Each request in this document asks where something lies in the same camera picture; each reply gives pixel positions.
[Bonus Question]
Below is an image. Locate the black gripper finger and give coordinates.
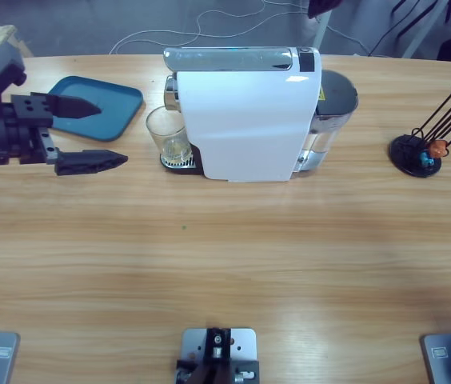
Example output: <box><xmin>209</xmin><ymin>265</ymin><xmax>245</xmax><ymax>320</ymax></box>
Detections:
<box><xmin>307</xmin><ymin>0</ymin><xmax>339</xmax><ymax>20</ymax></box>
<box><xmin>49</xmin><ymin>94</ymin><xmax>102</xmax><ymax>120</ymax></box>
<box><xmin>54</xmin><ymin>148</ymin><xmax>129</xmax><ymax>177</ymax></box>

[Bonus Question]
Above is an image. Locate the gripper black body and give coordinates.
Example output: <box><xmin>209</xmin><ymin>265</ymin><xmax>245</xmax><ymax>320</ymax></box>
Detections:
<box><xmin>0</xmin><ymin>92</ymin><xmax>59</xmax><ymax>166</ymax></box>

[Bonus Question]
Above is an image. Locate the clear glass cup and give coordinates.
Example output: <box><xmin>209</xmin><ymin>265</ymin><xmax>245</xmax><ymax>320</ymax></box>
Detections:
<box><xmin>146</xmin><ymin>106</ymin><xmax>193</xmax><ymax>167</ymax></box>

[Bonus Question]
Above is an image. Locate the silver coffee machine lever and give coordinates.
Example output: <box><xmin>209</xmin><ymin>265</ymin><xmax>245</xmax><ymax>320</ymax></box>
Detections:
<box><xmin>162</xmin><ymin>46</ymin><xmax>293</xmax><ymax>73</ymax></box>

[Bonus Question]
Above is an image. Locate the white capsule coffee machine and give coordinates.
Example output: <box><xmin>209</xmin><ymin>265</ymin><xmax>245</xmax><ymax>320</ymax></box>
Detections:
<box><xmin>159</xmin><ymin>46</ymin><xmax>325</xmax><ymax>184</ymax></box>

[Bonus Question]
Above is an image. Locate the orange coffee capsule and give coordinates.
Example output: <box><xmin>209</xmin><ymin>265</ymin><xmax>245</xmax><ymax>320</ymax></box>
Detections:
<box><xmin>428</xmin><ymin>138</ymin><xmax>449</xmax><ymax>158</ymax></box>

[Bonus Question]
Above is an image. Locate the white table leg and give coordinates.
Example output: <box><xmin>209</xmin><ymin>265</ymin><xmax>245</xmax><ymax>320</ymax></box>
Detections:
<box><xmin>313</xmin><ymin>7</ymin><xmax>333</xmax><ymax>51</ymax></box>

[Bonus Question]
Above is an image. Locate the teal plastic tray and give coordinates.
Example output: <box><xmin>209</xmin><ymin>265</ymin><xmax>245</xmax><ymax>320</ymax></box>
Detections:
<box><xmin>43</xmin><ymin>75</ymin><xmax>145</xmax><ymax>143</ymax></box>

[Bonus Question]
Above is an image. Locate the clear water tank black lid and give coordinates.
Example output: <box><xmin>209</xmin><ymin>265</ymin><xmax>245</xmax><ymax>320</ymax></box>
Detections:
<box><xmin>297</xmin><ymin>70</ymin><xmax>359</xmax><ymax>177</ymax></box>

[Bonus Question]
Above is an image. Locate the metal drip tray grille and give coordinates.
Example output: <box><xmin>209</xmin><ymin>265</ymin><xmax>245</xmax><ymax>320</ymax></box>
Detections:
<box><xmin>160</xmin><ymin>154</ymin><xmax>197</xmax><ymax>169</ymax></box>

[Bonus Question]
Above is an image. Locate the black capsule holder with rods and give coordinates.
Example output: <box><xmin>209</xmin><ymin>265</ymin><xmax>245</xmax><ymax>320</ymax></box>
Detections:
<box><xmin>388</xmin><ymin>66</ymin><xmax>451</xmax><ymax>178</ymax></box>

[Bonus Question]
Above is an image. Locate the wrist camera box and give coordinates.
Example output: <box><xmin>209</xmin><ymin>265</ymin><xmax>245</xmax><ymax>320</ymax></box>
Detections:
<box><xmin>0</xmin><ymin>39</ymin><xmax>26</xmax><ymax>107</ymax></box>

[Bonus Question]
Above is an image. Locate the white slanted frame leg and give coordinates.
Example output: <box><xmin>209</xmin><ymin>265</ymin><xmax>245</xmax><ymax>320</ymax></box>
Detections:
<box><xmin>403</xmin><ymin>0</ymin><xmax>449</xmax><ymax>58</ymax></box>

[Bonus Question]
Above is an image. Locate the white floor cable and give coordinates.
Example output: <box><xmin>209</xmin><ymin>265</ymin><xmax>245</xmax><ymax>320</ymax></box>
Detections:
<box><xmin>109</xmin><ymin>0</ymin><xmax>370</xmax><ymax>57</ymax></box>

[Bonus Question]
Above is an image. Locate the centre metal mount base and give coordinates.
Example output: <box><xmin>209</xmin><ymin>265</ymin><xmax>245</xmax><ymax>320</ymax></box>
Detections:
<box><xmin>175</xmin><ymin>326</ymin><xmax>261</xmax><ymax>384</ymax></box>

